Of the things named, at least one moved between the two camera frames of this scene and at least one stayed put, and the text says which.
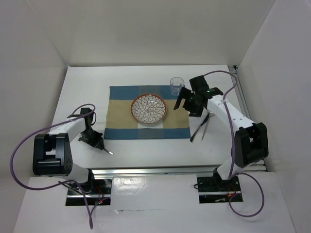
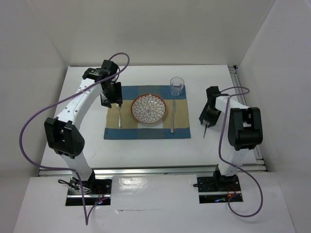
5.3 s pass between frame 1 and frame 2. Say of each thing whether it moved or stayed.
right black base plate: stayed
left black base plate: stayed
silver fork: moved
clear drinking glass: stayed
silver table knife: moved
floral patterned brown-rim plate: stayed
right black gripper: moved
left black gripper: moved
